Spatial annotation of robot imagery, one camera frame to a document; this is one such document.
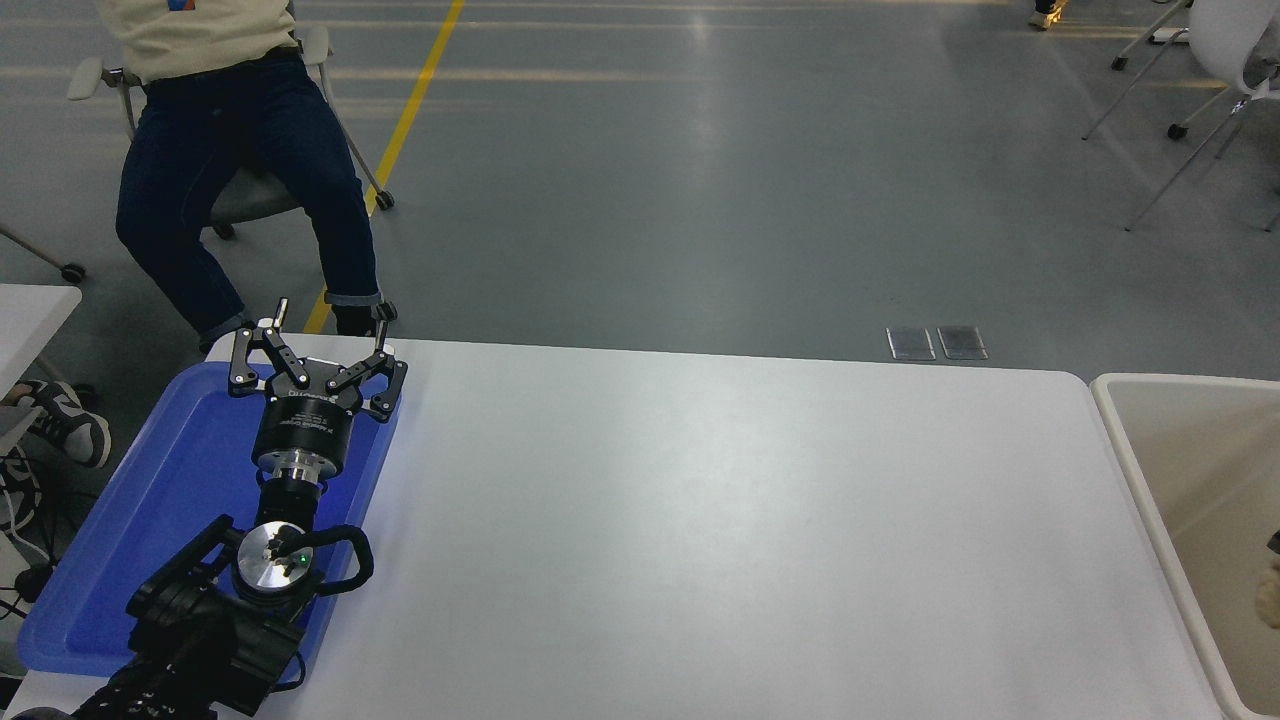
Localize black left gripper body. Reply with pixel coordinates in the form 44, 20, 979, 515
252, 360, 363, 469

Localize grey wheeled office chair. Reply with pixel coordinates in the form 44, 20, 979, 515
67, 0, 396, 241

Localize blue plastic tray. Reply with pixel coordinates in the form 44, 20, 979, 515
15, 360, 401, 691

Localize chair leg with caster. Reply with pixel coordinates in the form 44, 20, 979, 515
0, 225, 86, 284

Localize person's foot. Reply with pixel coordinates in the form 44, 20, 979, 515
0, 378, 113, 468

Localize small white side table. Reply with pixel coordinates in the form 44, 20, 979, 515
0, 284, 83, 456

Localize large pale bin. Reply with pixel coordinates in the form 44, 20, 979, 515
1088, 373, 1280, 720

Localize white chair with metal legs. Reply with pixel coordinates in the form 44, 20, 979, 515
1082, 0, 1280, 233

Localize black floor cables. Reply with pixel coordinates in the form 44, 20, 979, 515
0, 448, 81, 623

